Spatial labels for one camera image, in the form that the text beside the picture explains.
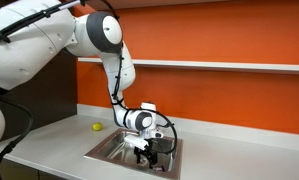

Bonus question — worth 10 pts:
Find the yellow-green lemon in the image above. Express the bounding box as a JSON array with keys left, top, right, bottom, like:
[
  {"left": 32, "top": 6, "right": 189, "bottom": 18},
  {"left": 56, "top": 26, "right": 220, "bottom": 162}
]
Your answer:
[{"left": 92, "top": 122, "right": 102, "bottom": 131}]

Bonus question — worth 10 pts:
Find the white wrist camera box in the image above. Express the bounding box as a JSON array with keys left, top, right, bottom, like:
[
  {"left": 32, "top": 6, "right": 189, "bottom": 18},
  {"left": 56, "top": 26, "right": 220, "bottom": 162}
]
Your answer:
[{"left": 124, "top": 135, "right": 149, "bottom": 150}]

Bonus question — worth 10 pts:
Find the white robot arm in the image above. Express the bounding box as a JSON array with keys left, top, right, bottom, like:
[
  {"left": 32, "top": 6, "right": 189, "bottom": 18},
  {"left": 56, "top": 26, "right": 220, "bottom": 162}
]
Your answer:
[{"left": 0, "top": 0, "right": 156, "bottom": 163}]

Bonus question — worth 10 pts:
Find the lower white wall shelf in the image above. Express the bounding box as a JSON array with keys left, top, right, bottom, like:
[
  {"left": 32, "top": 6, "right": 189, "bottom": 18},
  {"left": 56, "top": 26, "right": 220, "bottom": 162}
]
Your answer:
[{"left": 77, "top": 57, "right": 299, "bottom": 75}]

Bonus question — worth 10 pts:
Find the dark brown cabinet panel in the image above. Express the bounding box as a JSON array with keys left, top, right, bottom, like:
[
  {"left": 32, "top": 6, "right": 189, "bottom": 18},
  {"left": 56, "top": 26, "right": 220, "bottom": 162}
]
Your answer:
[{"left": 0, "top": 0, "right": 79, "bottom": 141}]

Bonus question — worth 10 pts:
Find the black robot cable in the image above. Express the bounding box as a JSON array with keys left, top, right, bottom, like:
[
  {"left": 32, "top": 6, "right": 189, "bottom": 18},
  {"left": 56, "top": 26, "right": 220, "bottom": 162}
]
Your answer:
[{"left": 0, "top": 0, "right": 179, "bottom": 180}]

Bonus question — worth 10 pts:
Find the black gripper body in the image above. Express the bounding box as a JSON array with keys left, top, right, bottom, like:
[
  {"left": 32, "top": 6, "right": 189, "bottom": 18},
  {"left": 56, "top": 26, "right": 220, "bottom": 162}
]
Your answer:
[{"left": 134, "top": 139, "right": 158, "bottom": 161}]

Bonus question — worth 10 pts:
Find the stainless steel sink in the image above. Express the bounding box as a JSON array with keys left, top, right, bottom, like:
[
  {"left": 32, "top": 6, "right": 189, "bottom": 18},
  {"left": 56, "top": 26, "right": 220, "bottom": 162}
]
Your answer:
[{"left": 85, "top": 128, "right": 182, "bottom": 180}]

